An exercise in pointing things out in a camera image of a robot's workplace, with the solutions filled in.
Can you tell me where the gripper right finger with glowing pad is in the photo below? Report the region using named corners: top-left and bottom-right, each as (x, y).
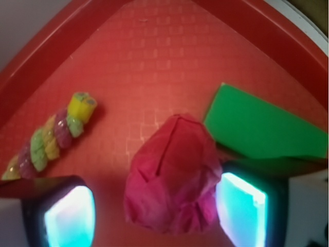
top-left (215, 161), bottom-right (288, 246)

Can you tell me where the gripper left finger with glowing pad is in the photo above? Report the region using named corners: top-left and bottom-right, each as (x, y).
top-left (1, 175), bottom-right (96, 246)

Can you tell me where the red paper ball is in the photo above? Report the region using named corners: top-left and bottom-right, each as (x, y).
top-left (123, 114), bottom-right (222, 234)

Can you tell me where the green rectangular block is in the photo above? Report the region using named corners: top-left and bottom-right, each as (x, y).
top-left (204, 83), bottom-right (328, 158)

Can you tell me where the red plastic tray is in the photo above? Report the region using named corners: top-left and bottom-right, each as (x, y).
top-left (1, 1), bottom-right (328, 246)

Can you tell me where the multicolour braided rope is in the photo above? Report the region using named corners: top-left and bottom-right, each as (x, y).
top-left (1, 92), bottom-right (98, 181)

